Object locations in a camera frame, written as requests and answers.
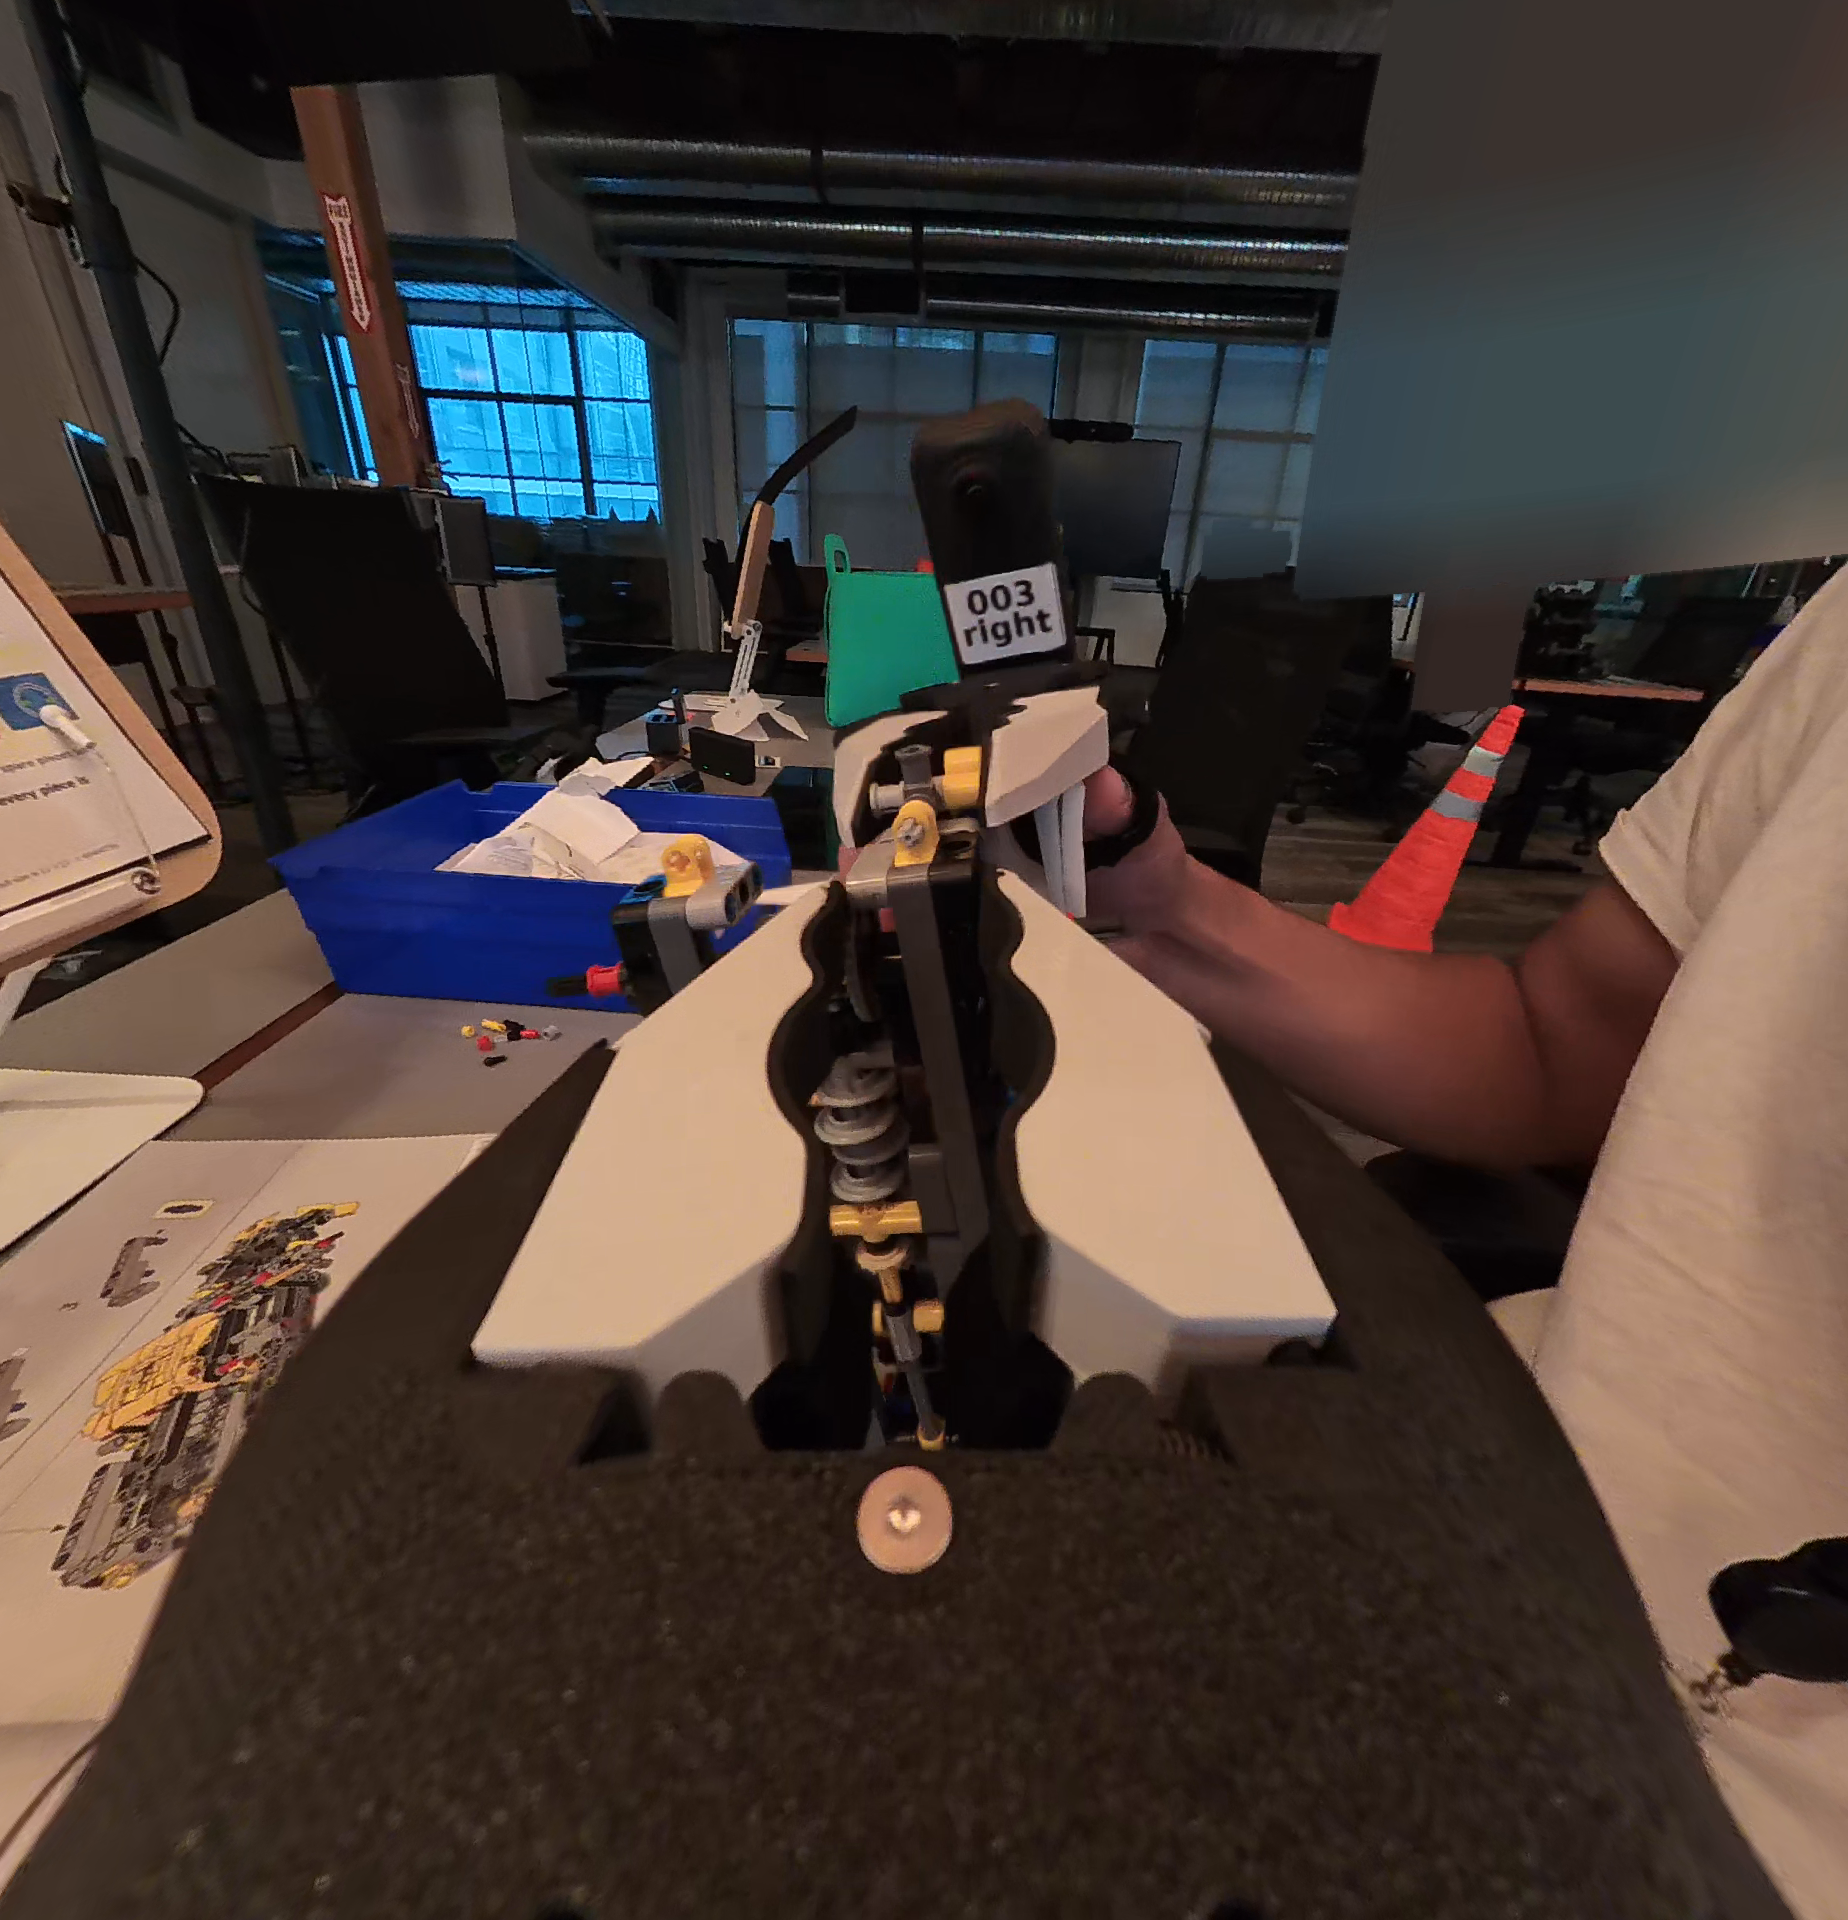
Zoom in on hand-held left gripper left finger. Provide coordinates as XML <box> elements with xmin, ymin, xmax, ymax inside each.
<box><xmin>471</xmin><ymin>884</ymin><xmax>852</xmax><ymax>1390</ymax></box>

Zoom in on grey desk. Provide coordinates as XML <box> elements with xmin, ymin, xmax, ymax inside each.
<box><xmin>0</xmin><ymin>720</ymin><xmax>1406</xmax><ymax>1802</ymax></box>

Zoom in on person's right forearm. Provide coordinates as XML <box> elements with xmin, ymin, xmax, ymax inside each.
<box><xmin>1165</xmin><ymin>867</ymin><xmax>1685</xmax><ymax>1177</ymax></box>

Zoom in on open instruction booklet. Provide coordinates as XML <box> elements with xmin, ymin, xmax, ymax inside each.
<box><xmin>0</xmin><ymin>1132</ymin><xmax>494</xmax><ymax>1731</ymax></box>

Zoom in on yellow black brick car model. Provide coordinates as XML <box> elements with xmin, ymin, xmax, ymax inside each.
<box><xmin>549</xmin><ymin>743</ymin><xmax>1051</xmax><ymax>1454</ymax></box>

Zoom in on metal ventilation duct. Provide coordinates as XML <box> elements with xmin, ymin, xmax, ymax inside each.
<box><xmin>523</xmin><ymin>126</ymin><xmax>1364</xmax><ymax>342</ymax></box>

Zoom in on black badge reel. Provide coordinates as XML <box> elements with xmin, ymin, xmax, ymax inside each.
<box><xmin>1686</xmin><ymin>1519</ymin><xmax>1848</xmax><ymax>1716</ymax></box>

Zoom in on blue plastic bin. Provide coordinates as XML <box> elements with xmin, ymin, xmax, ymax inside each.
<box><xmin>267</xmin><ymin>776</ymin><xmax>796</xmax><ymax>1019</ymax></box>

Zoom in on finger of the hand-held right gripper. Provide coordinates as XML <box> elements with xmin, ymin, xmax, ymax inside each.
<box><xmin>831</xmin><ymin>720</ymin><xmax>913</xmax><ymax>858</ymax></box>
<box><xmin>985</xmin><ymin>696</ymin><xmax>1117</xmax><ymax>829</ymax></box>

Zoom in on large black screen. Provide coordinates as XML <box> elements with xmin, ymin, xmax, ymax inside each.
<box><xmin>1057</xmin><ymin>435</ymin><xmax>1187</xmax><ymax>582</ymax></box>

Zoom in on crumpled white paper bags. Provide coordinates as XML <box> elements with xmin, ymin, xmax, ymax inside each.
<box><xmin>433</xmin><ymin>755</ymin><xmax>675</xmax><ymax>891</ymax></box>

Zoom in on printed instruction sheet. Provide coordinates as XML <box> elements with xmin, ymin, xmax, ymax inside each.
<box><xmin>0</xmin><ymin>525</ymin><xmax>213</xmax><ymax>942</ymax></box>

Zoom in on orange traffic cone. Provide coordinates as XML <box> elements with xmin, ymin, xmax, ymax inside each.
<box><xmin>1324</xmin><ymin>702</ymin><xmax>1530</xmax><ymax>958</ymax></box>

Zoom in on green plastic bin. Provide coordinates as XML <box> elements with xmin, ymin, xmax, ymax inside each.
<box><xmin>821</xmin><ymin>535</ymin><xmax>960</xmax><ymax>732</ymax></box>

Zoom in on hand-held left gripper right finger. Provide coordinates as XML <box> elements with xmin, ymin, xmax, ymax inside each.
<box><xmin>996</xmin><ymin>874</ymin><xmax>1342</xmax><ymax>1393</ymax></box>

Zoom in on wooden post red sign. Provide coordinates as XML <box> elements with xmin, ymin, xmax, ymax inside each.
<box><xmin>289</xmin><ymin>83</ymin><xmax>426</xmax><ymax>493</ymax></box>

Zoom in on person's right hand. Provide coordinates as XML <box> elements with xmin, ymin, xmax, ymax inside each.
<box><xmin>1080</xmin><ymin>763</ymin><xmax>1219</xmax><ymax>970</ymax></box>

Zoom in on person's white shirt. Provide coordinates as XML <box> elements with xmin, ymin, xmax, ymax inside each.
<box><xmin>1486</xmin><ymin>552</ymin><xmax>1848</xmax><ymax>1920</ymax></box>

